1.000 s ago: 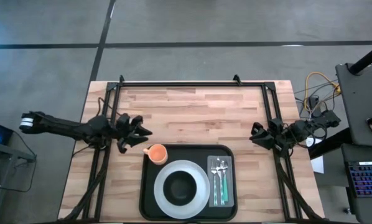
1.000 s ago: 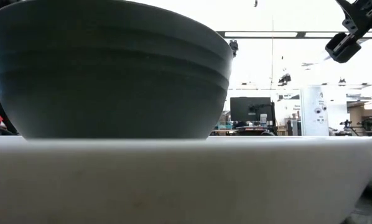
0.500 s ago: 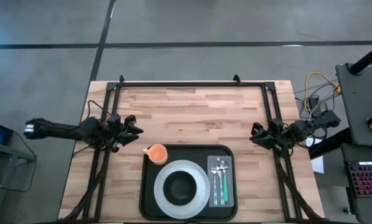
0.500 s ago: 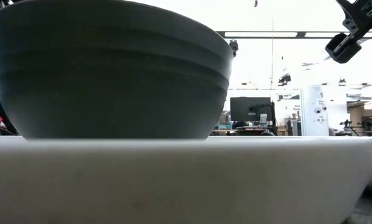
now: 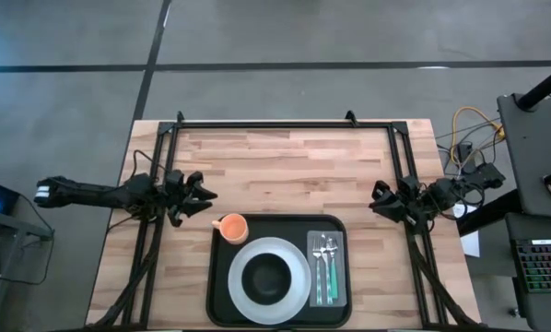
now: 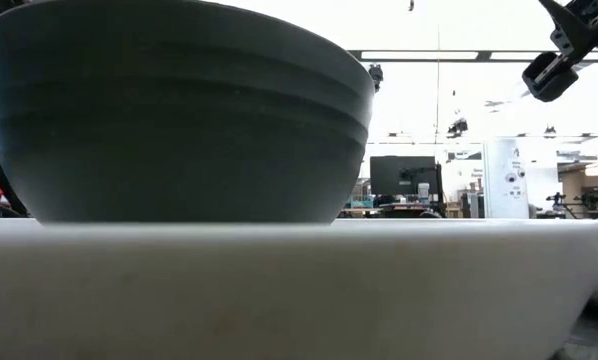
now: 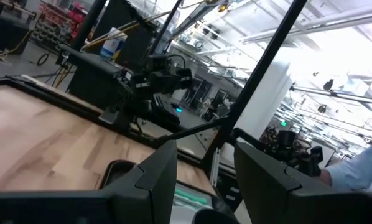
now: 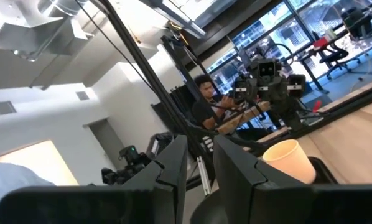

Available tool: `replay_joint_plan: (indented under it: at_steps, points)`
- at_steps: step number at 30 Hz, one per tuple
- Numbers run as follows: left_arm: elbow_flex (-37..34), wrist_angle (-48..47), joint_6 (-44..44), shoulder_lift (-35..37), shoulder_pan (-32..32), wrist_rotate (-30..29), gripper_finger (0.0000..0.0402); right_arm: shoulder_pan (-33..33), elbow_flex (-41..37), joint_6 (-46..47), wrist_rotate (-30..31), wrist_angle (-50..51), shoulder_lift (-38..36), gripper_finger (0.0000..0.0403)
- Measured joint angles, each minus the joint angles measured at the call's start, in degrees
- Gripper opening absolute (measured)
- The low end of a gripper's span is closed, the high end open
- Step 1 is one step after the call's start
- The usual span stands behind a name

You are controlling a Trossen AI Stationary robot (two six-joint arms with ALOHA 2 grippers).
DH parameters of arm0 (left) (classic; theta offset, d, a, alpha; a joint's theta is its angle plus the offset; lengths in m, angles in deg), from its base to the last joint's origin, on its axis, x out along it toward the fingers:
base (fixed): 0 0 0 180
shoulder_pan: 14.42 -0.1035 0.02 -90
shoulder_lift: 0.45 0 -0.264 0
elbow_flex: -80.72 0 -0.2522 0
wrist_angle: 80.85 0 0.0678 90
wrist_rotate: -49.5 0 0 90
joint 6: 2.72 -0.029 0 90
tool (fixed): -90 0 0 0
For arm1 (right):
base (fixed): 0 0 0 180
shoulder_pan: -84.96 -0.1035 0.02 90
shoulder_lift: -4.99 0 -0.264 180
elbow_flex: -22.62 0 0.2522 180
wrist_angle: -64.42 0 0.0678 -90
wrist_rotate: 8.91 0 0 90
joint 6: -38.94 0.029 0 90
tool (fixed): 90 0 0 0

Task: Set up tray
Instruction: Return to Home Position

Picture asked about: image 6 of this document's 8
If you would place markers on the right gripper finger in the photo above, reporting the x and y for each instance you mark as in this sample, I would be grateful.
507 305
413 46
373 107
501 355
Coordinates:
549 80

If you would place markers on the white plate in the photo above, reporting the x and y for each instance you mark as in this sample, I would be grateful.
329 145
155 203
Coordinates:
279 290

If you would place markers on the black bowl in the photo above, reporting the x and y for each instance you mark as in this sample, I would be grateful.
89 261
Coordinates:
179 125

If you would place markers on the black ceiling fixture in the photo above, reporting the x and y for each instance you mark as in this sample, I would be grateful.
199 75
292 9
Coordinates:
458 127

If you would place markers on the white standing panel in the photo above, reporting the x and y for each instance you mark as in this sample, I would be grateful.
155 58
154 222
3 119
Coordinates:
504 180

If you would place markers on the black background equipment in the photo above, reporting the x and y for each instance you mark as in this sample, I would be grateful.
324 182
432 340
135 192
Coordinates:
589 202

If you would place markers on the long ceiling light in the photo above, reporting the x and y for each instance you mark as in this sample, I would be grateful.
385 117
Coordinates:
419 55

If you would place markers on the white container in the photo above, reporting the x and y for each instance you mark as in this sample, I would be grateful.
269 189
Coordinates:
423 191

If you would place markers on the small black hanging device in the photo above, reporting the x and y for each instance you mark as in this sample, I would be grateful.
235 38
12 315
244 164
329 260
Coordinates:
376 75

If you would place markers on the black computer monitor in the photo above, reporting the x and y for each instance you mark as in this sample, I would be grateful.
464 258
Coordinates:
401 172

